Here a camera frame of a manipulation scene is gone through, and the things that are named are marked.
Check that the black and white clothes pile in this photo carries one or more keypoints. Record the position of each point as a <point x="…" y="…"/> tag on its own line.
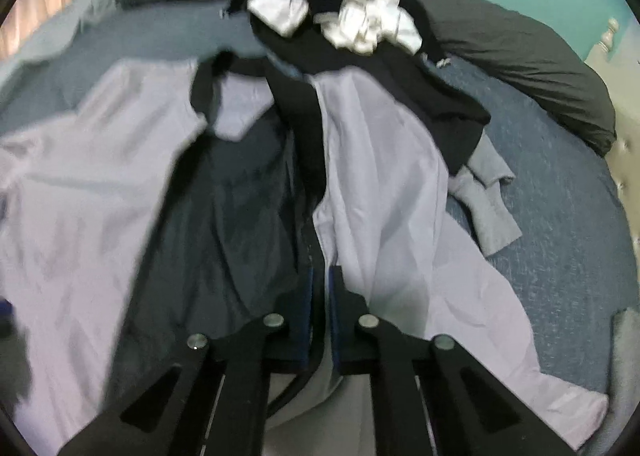
<point x="393" y="41"/>

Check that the dark grey long pillow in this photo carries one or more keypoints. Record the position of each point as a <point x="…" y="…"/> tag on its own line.
<point x="524" y="53"/>

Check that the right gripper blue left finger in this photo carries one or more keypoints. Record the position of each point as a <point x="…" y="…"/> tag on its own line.
<point x="209" y="396"/>

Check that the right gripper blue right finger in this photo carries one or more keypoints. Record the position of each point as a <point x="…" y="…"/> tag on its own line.
<point x="430" y="397"/>

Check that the cream tufted headboard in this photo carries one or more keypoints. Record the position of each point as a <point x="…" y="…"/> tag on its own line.
<point x="622" y="81"/>

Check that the grey and black jacket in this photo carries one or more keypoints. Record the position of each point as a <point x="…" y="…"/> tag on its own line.
<point x="81" y="188"/>

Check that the light grey pillow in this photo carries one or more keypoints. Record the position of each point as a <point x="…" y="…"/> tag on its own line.
<point x="56" y="34"/>

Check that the folded grey garment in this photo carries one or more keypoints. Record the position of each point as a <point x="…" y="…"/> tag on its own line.
<point x="623" y="384"/>

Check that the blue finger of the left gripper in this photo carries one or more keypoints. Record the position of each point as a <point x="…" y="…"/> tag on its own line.
<point x="6" y="317"/>

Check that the grey sweatpants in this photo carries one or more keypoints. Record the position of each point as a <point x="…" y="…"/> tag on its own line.
<point x="477" y="185"/>

